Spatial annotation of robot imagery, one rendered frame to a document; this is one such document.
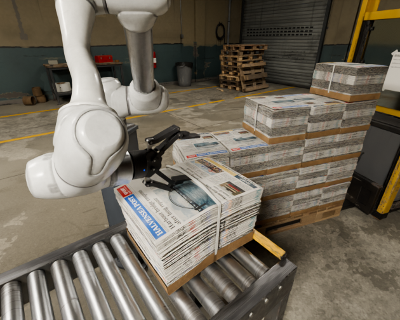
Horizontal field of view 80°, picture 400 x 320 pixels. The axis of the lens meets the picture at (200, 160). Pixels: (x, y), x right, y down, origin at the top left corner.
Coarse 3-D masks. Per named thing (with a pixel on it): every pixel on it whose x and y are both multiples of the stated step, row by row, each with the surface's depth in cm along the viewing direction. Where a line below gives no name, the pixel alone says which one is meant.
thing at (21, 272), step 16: (80, 240) 86; (96, 240) 86; (128, 240) 94; (48, 256) 80; (64, 256) 80; (112, 256) 92; (16, 272) 74; (48, 272) 78; (0, 288) 71; (0, 304) 72
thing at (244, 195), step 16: (192, 160) 91; (208, 160) 93; (208, 176) 81; (224, 176) 81; (240, 176) 82; (224, 192) 72; (240, 192) 72; (256, 192) 75; (240, 208) 73; (256, 208) 79; (240, 224) 78; (224, 240) 75
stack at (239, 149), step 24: (192, 144) 157; (216, 144) 157; (240, 144) 157; (264, 144) 157; (288, 144) 161; (312, 144) 169; (240, 168) 156; (264, 168) 162; (312, 168) 179; (264, 192) 174; (312, 192) 192; (264, 216) 184; (312, 216) 205
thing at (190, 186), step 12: (168, 168) 85; (180, 168) 85; (192, 180) 77; (192, 192) 71; (204, 192) 71; (216, 192) 71; (204, 204) 66; (216, 204) 66; (216, 216) 67; (216, 228) 70
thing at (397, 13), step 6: (366, 12) 194; (372, 12) 190; (378, 12) 186; (384, 12) 182; (390, 12) 178; (396, 12) 174; (366, 18) 195; (372, 18) 191; (378, 18) 186; (384, 18) 183; (390, 18) 181
